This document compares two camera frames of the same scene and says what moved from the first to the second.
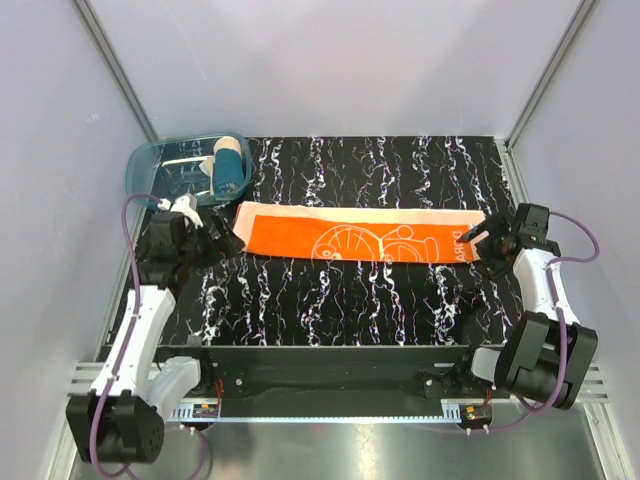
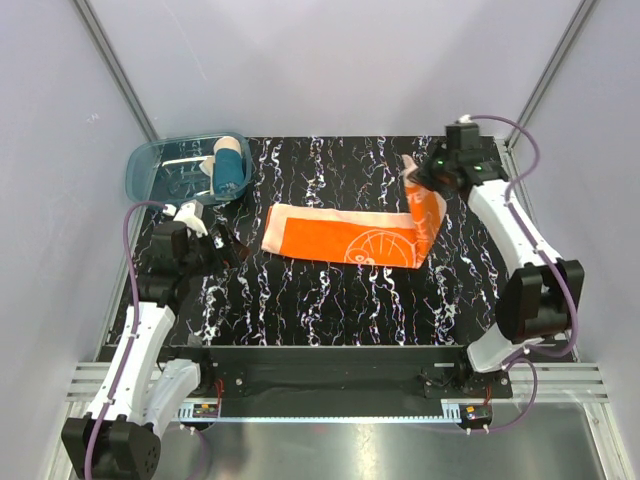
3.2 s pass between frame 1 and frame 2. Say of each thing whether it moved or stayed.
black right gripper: moved
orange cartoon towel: moved
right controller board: stayed
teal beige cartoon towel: stayed
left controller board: stayed
